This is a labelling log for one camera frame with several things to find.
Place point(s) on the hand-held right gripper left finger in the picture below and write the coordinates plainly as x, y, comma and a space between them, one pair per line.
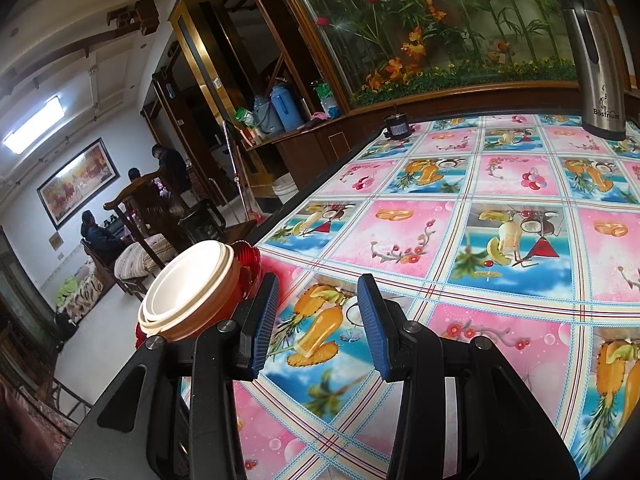
262, 325

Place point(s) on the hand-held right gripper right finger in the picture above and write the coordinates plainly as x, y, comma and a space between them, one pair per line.
372, 325

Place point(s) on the beige paper bowl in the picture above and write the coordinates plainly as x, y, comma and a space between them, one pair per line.
212, 310
226, 254

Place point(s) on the white foam bowl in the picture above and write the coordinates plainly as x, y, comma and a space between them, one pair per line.
187, 282
148, 316

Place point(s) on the fruit printed tablecloth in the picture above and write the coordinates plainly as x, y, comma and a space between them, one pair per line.
450, 260

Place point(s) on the patterned seat cushion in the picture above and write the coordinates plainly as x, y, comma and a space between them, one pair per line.
145, 260

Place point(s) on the white bucket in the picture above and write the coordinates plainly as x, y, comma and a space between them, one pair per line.
283, 187

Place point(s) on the metal pole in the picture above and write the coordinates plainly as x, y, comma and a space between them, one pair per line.
235, 175

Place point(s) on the wooden chair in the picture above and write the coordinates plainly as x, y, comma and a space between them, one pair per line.
145, 210

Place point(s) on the wooden counter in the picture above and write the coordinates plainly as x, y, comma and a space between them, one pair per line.
320, 145

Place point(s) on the small black device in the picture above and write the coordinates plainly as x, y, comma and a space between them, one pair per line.
397, 129

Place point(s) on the green packet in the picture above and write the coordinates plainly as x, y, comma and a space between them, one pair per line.
245, 116

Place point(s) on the pale blue thermos flask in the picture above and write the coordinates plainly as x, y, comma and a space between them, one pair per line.
262, 115

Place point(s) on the plastic bottle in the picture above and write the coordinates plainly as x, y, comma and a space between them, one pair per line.
328, 100

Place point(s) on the tall wooden cabinet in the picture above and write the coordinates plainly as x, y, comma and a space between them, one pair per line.
200, 85

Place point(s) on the artificial flower display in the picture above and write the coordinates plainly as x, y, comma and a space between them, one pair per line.
450, 35

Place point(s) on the ceiling light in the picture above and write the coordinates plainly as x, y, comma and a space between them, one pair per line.
35, 125

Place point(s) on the stainless steel thermos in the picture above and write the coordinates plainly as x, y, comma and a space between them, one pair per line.
597, 70

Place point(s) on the framed wall painting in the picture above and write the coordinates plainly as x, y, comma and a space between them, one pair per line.
80, 182

